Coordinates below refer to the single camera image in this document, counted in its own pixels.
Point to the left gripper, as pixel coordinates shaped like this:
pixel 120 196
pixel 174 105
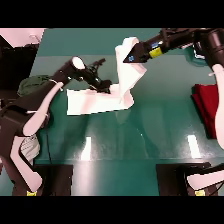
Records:
pixel 100 84

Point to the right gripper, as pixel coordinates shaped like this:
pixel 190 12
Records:
pixel 140 53

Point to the white T-shirt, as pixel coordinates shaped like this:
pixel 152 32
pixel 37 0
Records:
pixel 96 101

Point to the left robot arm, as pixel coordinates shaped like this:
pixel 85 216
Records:
pixel 20 116

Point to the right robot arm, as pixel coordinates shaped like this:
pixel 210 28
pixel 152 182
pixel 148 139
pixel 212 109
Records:
pixel 213 43

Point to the green garment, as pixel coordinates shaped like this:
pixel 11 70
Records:
pixel 31 85

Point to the red garment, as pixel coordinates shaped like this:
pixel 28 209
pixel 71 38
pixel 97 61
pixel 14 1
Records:
pixel 208 106

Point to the grey striped garment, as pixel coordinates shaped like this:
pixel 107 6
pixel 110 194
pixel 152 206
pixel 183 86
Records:
pixel 30 146

